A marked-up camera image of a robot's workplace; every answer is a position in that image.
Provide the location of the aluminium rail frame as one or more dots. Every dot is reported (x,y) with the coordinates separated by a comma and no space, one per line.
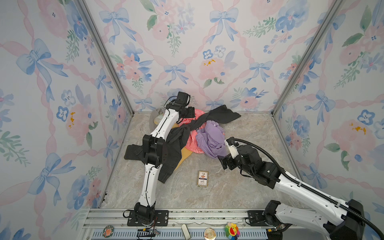
(196,220)

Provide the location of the white clip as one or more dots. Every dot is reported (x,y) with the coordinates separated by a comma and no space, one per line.
(186,232)

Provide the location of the grey cloth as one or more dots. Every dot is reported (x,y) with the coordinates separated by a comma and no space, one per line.
(154,114)

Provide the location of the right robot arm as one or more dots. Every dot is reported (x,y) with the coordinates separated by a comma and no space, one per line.
(330,216)

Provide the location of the pale floral cloth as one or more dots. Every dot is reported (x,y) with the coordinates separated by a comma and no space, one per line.
(158,119)

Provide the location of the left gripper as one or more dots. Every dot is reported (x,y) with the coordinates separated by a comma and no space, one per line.
(191,112)

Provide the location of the pink printed cloth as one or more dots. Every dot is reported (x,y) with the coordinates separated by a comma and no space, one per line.
(192,144)

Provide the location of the yellow cloth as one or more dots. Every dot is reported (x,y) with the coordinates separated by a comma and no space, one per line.
(183,156)

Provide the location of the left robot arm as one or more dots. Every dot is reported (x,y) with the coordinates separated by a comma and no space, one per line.
(155,152)

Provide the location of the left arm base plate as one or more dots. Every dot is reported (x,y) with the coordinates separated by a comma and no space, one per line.
(159,218)

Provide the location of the round green badge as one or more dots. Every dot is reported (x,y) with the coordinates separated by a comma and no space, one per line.
(108,231)

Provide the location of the rainbow flower toy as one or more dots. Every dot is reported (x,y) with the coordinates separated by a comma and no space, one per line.
(232,231)

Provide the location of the left corner metal post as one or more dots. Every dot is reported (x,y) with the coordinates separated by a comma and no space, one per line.
(95,34)

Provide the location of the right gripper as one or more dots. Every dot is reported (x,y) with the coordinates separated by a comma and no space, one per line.
(229,160)

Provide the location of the small card box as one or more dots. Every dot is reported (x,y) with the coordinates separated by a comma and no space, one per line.
(202,179)

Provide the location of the right corner metal post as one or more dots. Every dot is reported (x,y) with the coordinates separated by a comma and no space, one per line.
(321,32)

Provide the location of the corner metal post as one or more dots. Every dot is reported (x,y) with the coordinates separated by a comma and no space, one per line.
(95,34)
(321,32)

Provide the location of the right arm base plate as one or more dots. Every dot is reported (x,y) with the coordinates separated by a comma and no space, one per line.
(258,218)

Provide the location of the black cloth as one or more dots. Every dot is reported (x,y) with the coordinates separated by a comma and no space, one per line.
(221,115)

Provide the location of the purple cloth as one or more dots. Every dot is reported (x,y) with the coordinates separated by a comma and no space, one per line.
(212,140)

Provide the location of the round cream badge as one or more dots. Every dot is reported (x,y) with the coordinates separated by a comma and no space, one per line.
(210,234)

